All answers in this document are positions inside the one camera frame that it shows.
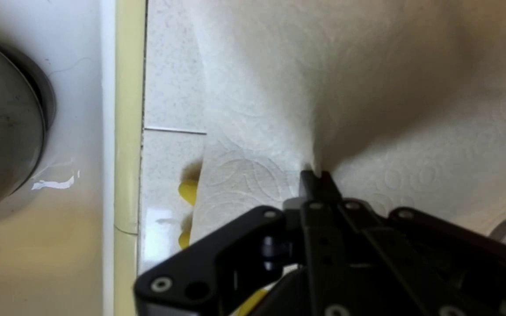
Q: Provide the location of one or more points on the yellow rubber gloves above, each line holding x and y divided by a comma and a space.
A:
189, 191

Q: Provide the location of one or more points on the grey metal kettle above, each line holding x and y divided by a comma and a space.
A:
1, 129

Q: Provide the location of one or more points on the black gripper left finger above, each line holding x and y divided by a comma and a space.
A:
236, 257

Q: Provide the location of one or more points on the white kitchen sink basin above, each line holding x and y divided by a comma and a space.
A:
84, 247

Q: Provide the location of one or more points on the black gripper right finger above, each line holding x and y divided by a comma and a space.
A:
430, 264

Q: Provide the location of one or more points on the white paper napkin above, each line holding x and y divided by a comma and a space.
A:
352, 89

